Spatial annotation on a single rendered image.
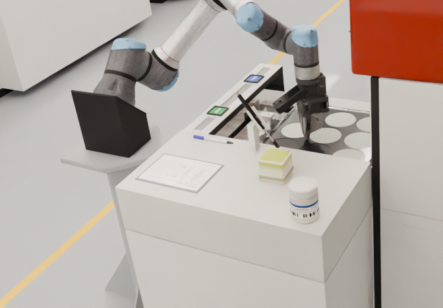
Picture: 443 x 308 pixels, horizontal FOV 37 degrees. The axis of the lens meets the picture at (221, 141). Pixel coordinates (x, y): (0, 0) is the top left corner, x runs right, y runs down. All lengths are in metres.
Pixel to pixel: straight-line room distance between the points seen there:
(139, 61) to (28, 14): 2.79
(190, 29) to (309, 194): 0.96
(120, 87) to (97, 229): 1.32
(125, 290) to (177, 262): 1.05
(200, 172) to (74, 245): 1.62
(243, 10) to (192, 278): 0.78
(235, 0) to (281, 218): 0.70
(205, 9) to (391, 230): 0.97
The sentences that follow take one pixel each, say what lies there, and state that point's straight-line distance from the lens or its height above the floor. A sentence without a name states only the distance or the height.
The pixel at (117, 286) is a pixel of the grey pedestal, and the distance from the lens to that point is 2.99.
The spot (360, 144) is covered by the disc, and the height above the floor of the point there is 0.90.
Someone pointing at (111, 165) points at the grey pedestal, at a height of 0.82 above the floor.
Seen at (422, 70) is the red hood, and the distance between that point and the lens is 1.70.
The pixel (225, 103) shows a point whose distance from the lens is 2.28.
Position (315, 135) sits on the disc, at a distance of 2.14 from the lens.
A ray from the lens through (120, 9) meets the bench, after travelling 5.85.
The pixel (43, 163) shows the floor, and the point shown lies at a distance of 4.21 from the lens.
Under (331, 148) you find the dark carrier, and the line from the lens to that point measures 2.07.
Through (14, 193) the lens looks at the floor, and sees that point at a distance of 3.99.
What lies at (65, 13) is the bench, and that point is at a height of 0.46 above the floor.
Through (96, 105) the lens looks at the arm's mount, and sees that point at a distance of 2.30.
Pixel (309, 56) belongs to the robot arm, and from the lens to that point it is 1.97.
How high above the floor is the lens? 1.95
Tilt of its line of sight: 29 degrees down
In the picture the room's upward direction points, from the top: 8 degrees counter-clockwise
